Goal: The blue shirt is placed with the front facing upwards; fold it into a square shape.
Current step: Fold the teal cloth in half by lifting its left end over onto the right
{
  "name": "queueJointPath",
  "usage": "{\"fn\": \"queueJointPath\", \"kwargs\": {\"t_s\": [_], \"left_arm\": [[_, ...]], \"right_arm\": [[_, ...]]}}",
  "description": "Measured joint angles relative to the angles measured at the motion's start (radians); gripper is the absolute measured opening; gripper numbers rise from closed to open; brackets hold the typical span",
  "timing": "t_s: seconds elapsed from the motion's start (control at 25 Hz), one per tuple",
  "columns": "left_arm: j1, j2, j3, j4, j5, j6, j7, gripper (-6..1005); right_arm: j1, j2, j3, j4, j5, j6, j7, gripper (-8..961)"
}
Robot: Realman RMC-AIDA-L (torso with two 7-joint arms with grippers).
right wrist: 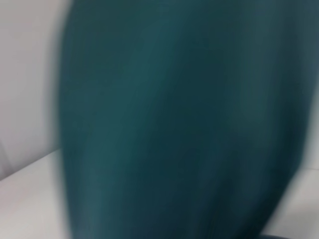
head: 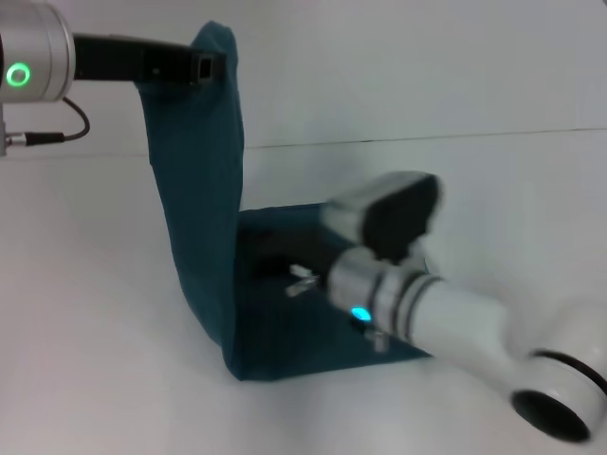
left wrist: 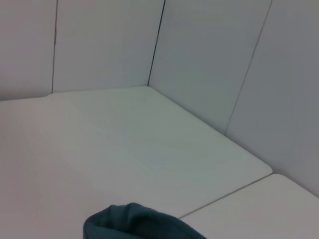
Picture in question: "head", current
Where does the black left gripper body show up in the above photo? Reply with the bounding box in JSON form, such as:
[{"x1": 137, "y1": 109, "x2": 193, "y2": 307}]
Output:
[{"x1": 70, "y1": 31, "x2": 193, "y2": 90}]

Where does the teal T-shirt with FREE print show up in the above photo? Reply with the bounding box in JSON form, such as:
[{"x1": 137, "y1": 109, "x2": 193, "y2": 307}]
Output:
[{"x1": 138, "y1": 20, "x2": 435, "y2": 383}]

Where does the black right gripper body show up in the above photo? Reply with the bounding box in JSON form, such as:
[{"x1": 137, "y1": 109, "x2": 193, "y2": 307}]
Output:
[{"x1": 249, "y1": 226, "x2": 355, "y2": 286}]

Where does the left arm cable with plug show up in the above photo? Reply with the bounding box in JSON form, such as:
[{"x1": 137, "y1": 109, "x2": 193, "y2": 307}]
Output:
[{"x1": 0, "y1": 96, "x2": 92, "y2": 158}]

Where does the right arm cable with plug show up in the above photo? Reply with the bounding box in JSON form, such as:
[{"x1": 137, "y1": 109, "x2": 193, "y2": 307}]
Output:
[{"x1": 284, "y1": 264, "x2": 389, "y2": 355}]

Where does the arm cable with plug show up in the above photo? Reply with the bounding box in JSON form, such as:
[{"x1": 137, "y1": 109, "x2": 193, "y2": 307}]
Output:
[
  {"x1": 0, "y1": 96, "x2": 92, "y2": 158},
  {"x1": 284, "y1": 264, "x2": 389, "y2": 355}
]

